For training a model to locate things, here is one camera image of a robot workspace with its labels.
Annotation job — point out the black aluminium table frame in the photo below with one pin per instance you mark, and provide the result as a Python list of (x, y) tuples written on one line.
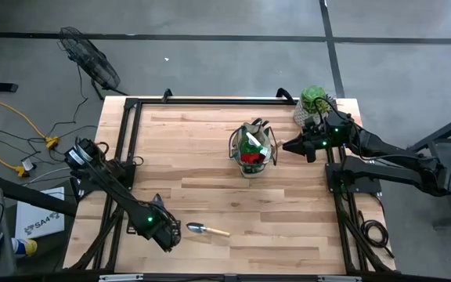
[(210, 101)]

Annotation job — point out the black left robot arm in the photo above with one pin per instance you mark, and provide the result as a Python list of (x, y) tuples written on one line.
[(108, 180)]

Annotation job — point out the black floor fan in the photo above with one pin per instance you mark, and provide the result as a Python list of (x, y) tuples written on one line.
[(90, 58)]

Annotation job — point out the red gardening gloves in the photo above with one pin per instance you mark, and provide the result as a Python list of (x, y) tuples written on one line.
[(253, 158)]

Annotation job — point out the beige gardening bag green trim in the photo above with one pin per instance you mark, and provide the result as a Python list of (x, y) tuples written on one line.
[(253, 171)]

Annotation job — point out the white power adapter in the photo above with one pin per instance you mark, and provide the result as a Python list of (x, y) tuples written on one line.
[(29, 165)]

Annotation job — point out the yellow white blue object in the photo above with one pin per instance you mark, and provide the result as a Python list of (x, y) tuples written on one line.
[(29, 246)]

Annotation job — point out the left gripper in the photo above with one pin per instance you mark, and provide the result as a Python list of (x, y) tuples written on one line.
[(168, 235)]

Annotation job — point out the silver aluminium bracket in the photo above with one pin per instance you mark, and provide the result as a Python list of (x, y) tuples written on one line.
[(120, 277), (339, 279)]

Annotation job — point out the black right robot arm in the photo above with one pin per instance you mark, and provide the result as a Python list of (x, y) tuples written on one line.
[(386, 150)]

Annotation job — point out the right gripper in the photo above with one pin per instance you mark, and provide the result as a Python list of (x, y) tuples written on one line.
[(327, 135)]

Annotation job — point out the succulent in white patterned pot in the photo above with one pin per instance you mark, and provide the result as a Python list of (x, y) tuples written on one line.
[(311, 98)]

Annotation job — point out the white printed cardboard box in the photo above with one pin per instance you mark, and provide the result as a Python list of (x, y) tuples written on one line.
[(41, 223)]

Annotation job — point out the green plastic spray bottle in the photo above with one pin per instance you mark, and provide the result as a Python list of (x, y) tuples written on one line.
[(249, 148)]

